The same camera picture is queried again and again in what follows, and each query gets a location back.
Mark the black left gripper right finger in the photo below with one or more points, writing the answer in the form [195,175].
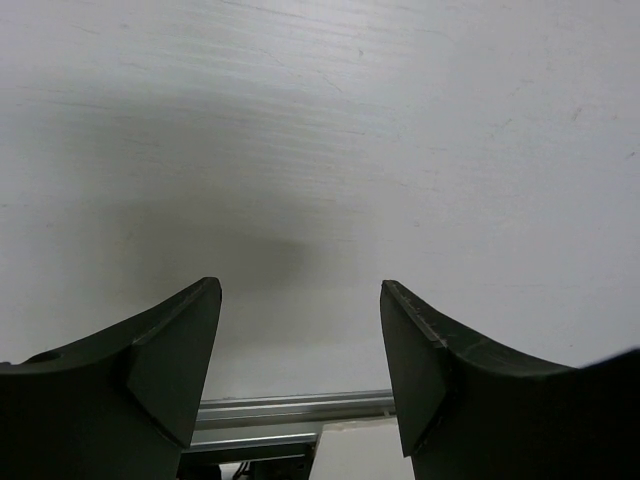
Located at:
[469,407]

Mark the aluminium table frame rail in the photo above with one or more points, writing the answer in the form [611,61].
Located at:
[282,431]

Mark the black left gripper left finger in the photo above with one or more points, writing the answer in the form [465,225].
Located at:
[119,404]

